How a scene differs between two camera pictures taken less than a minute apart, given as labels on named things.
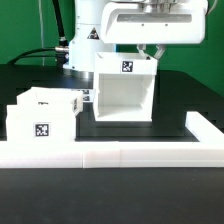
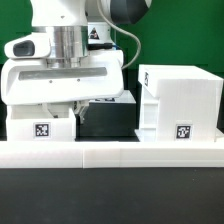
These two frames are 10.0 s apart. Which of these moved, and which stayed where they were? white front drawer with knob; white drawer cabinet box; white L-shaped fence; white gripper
Moved: white gripper; white drawer cabinet box
Stayed: white L-shaped fence; white front drawer with knob
